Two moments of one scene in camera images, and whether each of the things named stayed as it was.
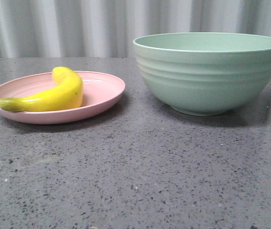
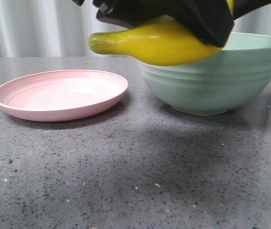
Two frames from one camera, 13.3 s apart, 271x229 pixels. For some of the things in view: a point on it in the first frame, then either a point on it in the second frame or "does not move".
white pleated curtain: [107, 28] does not move
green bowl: [204, 73] does not move
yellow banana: [67, 93] -> [160, 41]
